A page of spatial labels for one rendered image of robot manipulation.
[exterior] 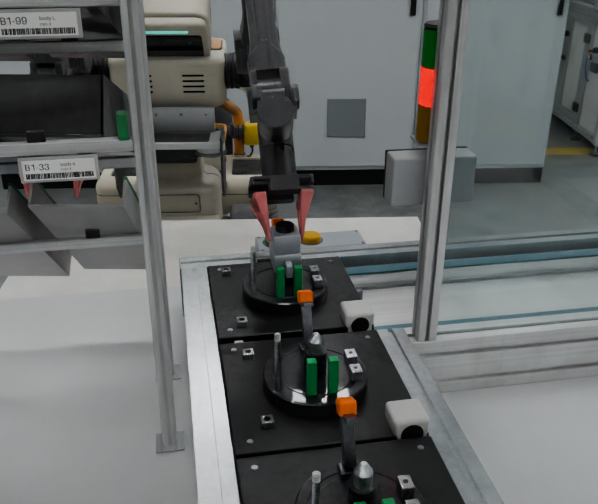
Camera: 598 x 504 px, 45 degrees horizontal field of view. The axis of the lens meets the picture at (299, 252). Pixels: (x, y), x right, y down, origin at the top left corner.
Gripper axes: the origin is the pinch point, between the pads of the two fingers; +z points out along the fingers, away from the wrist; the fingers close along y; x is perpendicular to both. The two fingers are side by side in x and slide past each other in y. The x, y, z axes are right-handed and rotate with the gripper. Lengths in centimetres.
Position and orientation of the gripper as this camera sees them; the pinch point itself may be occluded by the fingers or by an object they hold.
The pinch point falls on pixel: (285, 235)
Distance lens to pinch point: 116.5
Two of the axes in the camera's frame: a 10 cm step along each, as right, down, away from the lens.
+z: 1.0, 9.6, -2.6
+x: -1.3, 2.7, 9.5
